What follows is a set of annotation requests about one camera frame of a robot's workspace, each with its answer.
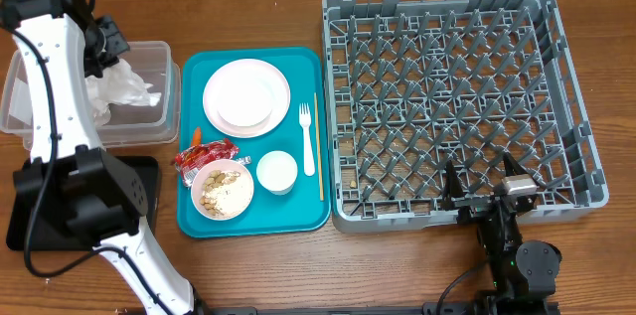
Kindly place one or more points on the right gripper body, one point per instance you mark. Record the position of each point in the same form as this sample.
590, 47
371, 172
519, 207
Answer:
473, 205

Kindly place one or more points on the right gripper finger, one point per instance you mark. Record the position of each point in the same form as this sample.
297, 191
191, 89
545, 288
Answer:
452, 188
512, 166

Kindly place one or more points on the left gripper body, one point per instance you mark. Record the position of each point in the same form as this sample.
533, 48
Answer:
108, 44

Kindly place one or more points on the white tissue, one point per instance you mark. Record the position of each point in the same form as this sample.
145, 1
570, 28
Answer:
119, 85

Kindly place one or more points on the orange carrot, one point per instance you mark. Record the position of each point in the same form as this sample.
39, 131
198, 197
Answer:
197, 137

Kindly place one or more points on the red snack wrapper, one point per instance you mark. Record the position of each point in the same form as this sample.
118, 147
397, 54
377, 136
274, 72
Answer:
189, 162

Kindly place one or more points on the pink bowl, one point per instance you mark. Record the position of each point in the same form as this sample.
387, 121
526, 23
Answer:
222, 164

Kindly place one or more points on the rice and peanuts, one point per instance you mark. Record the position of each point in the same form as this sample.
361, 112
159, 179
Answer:
226, 194

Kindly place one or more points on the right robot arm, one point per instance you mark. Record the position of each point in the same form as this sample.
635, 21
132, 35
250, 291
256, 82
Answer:
524, 272

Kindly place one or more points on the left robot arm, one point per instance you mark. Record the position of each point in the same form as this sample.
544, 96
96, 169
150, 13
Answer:
71, 183

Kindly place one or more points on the grey dishwasher rack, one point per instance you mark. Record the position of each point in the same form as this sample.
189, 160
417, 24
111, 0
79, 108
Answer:
411, 84

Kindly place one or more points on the clear plastic bin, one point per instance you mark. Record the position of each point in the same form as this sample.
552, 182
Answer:
128, 125

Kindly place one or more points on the small white plate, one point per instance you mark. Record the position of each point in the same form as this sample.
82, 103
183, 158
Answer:
245, 100

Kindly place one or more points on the large pink plate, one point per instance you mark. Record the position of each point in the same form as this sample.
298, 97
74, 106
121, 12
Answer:
273, 78

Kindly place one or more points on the wooden chopstick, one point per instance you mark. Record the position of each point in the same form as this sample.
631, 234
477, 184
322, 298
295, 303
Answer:
318, 148

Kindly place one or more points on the white plastic fork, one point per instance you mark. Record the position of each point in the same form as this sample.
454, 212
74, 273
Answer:
305, 123

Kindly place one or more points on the teal serving tray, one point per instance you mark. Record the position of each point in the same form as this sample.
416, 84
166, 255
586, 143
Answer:
308, 205

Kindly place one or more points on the white paper cup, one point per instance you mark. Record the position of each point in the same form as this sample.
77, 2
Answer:
277, 171

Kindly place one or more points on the black tray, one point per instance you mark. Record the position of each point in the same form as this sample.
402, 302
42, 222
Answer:
46, 238

